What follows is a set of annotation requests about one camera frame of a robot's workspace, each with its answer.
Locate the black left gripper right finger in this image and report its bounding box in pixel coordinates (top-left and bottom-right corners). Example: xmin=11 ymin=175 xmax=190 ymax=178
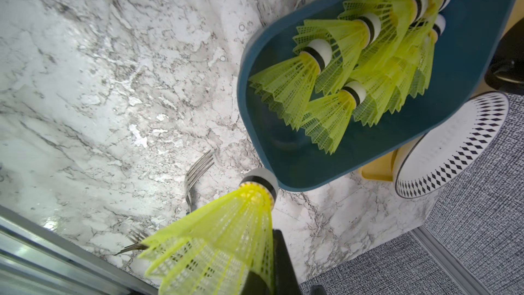
xmin=273 ymin=229 xmax=302 ymax=295

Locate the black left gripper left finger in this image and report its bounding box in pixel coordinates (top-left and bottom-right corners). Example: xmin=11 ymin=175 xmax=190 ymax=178
xmin=240 ymin=271 xmax=270 ymax=295

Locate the yellow shuttlecock seven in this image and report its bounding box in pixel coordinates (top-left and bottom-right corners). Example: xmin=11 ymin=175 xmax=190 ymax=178
xmin=140 ymin=167 xmax=279 ymax=294

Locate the teal plastic storage box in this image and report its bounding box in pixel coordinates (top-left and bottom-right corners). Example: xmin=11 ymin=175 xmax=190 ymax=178
xmin=237 ymin=0 xmax=515 ymax=192

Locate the yellow shuttlecock six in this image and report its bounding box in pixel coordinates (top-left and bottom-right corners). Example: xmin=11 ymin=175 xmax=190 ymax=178
xmin=300 ymin=81 xmax=367 ymax=154

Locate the yellow shuttlecock four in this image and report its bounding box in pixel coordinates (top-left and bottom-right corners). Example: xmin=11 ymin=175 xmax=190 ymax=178
xmin=249 ymin=39 xmax=332 ymax=131

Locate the yellow shuttlecock three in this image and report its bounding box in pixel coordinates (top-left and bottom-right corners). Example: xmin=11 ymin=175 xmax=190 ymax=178
xmin=293 ymin=13 xmax=382 ymax=96

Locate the yellow shuttlecock five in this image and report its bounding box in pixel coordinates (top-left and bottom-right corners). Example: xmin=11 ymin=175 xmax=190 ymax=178
xmin=337 ymin=0 xmax=429 ymax=70

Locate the white patterned plate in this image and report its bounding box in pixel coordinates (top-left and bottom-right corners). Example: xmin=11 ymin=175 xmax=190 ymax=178
xmin=392 ymin=92 xmax=510 ymax=199

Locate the black cup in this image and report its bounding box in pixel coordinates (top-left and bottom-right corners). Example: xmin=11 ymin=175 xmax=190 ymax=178
xmin=484 ymin=19 xmax=523 ymax=96

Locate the green handled fork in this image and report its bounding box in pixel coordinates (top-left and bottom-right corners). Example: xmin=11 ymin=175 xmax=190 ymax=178
xmin=116 ymin=229 xmax=150 ymax=255

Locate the green handled knife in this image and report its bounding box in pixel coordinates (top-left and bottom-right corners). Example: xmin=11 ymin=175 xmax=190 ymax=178
xmin=184 ymin=150 xmax=214 ymax=215

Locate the aluminium front rail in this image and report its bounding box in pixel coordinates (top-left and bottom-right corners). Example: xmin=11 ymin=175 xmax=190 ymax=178
xmin=1 ymin=207 xmax=158 ymax=294

